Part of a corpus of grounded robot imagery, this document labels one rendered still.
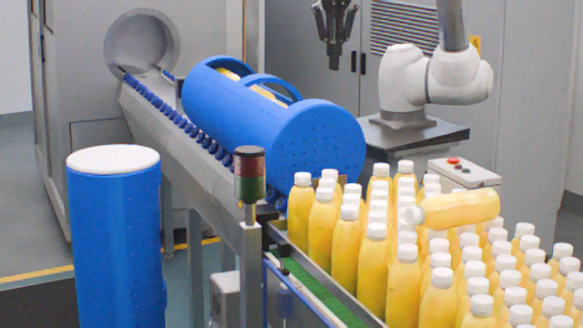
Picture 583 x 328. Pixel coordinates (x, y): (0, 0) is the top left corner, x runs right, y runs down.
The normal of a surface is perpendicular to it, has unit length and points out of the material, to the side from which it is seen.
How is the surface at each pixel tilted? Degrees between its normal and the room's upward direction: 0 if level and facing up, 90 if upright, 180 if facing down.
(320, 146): 90
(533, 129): 90
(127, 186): 90
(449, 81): 105
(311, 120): 90
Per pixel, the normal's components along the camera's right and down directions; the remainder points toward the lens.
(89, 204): -0.33, 0.26
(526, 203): 0.51, 0.25
